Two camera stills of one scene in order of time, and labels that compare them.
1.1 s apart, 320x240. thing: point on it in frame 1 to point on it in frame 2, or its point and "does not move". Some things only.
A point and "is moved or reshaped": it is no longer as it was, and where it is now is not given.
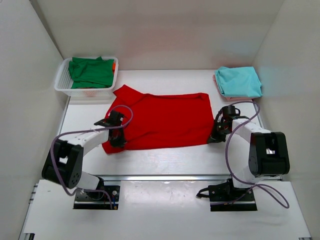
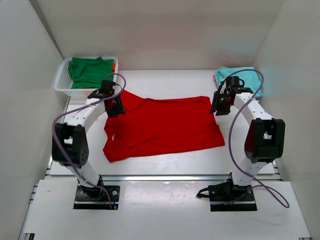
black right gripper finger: x=212 y=140 to x=214 y=101
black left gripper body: x=117 y=137 to x=114 y=107
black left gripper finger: x=121 y=135 to x=119 y=105
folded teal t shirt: x=239 y=81 does not move
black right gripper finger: x=217 y=126 to x=222 y=111
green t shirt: x=86 y=72 does not move
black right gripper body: x=218 y=131 to x=219 y=105
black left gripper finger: x=118 y=143 to x=113 y=112
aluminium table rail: x=187 y=178 does not move
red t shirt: x=156 y=120 is moved or reshaped
